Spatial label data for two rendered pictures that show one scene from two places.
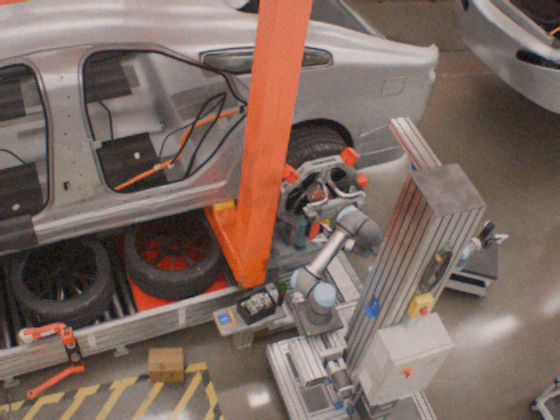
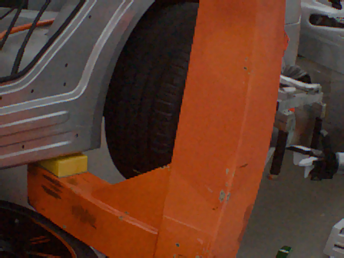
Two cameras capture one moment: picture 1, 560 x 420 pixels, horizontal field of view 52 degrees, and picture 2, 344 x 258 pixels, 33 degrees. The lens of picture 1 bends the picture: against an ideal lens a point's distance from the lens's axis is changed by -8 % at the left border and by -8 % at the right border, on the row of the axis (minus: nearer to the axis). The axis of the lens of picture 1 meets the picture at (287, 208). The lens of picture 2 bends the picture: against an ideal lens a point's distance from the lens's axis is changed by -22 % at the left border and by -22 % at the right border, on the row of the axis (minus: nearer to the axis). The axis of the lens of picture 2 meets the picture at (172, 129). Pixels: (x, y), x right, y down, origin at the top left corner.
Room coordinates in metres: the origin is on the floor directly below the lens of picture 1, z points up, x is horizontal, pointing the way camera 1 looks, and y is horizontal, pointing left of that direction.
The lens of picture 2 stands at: (0.93, 0.88, 1.37)
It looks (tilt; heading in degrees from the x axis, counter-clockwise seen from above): 16 degrees down; 336
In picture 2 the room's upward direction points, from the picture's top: 10 degrees clockwise
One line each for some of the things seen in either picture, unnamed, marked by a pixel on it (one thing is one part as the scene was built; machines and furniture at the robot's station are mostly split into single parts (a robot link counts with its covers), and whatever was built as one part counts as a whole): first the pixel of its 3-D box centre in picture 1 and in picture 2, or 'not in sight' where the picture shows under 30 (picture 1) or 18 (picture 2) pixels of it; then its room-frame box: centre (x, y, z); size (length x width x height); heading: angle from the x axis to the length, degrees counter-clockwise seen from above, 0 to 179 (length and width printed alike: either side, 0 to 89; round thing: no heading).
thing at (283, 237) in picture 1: (294, 226); not in sight; (2.90, -0.07, 0.32); 0.40 x 0.30 x 0.28; 122
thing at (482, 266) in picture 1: (466, 266); not in sight; (2.95, -1.43, 0.17); 0.43 x 0.36 x 0.34; 85
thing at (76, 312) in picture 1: (63, 279); not in sight; (2.03, 1.34, 0.39); 0.66 x 0.66 x 0.24
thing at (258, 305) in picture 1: (256, 306); not in sight; (2.05, 0.08, 0.51); 0.20 x 0.14 x 0.13; 131
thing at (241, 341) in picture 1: (242, 334); not in sight; (2.01, 0.14, 0.21); 0.10 x 0.10 x 0.42; 32
